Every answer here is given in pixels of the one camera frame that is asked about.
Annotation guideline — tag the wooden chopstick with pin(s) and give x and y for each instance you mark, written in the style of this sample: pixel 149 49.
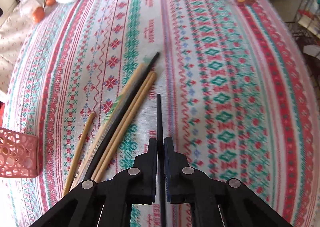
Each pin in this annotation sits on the wooden chopstick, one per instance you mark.
pixel 136 109
pixel 130 107
pixel 80 149

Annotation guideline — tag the light chopstick with green print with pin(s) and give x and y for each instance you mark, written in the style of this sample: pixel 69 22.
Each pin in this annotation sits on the light chopstick with green print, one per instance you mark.
pixel 117 107

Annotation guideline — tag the black chopstick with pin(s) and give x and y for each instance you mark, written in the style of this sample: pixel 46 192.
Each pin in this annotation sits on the black chopstick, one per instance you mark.
pixel 159 117
pixel 140 79

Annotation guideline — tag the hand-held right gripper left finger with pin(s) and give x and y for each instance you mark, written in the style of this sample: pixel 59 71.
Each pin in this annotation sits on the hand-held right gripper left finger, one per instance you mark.
pixel 152 162

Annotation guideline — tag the floral beige cloth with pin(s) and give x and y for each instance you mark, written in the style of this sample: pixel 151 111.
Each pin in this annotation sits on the floral beige cloth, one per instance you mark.
pixel 12 42

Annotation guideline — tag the pink perforated plastic basket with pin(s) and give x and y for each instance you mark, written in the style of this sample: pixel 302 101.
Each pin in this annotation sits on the pink perforated plastic basket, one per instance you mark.
pixel 17 154

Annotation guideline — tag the small orange fruit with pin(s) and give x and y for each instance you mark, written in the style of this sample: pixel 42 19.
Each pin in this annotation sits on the small orange fruit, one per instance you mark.
pixel 50 0
pixel 38 14

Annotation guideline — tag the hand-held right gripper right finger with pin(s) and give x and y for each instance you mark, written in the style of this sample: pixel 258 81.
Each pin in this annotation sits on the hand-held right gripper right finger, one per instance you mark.
pixel 168 164

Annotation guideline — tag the clear glass jar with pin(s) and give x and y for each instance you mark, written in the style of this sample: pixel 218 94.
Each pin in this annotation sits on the clear glass jar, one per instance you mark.
pixel 30 1

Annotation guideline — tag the striped patterned tablecloth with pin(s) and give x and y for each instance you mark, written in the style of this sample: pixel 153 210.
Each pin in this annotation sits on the striped patterned tablecloth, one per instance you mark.
pixel 212 79

